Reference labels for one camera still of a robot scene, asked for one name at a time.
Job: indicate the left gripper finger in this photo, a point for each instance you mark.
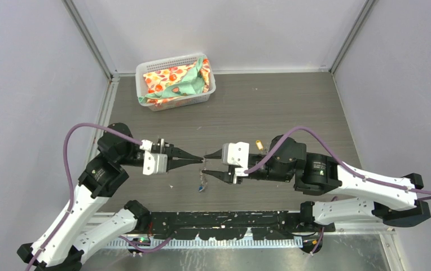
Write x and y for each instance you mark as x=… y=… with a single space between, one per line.
x=178 y=153
x=177 y=163

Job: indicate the yellow tagged key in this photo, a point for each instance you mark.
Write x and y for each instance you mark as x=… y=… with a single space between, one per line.
x=260 y=145

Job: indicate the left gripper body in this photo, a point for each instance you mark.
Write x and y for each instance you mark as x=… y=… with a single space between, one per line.
x=163 y=147

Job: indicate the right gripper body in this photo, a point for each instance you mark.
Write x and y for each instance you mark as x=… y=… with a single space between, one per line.
x=237 y=179

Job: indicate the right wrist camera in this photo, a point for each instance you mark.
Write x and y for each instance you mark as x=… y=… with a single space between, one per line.
x=227 y=147

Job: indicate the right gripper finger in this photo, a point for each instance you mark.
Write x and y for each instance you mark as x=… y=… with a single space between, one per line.
x=226 y=177
x=215 y=155

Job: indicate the white cable duct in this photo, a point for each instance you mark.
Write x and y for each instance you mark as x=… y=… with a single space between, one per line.
x=245 y=242

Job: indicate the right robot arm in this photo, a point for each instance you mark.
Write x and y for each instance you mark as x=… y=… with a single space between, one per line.
x=390 y=199

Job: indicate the metal key organizer plate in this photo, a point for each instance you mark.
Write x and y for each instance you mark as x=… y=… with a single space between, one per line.
x=202 y=175

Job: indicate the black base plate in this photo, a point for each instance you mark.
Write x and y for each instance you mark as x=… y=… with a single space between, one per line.
x=225 y=226

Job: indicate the floral cloth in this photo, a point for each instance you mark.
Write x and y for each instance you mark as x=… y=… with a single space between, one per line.
x=176 y=82

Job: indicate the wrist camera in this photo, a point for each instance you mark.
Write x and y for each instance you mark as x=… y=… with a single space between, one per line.
x=148 y=158
x=227 y=147

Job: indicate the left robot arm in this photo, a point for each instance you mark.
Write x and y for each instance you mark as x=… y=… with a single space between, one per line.
x=65 y=245

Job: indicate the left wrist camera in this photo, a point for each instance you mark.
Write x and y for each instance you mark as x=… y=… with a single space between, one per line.
x=148 y=158

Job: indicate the white plastic basket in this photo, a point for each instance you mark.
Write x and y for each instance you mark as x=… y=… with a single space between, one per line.
x=141 y=87

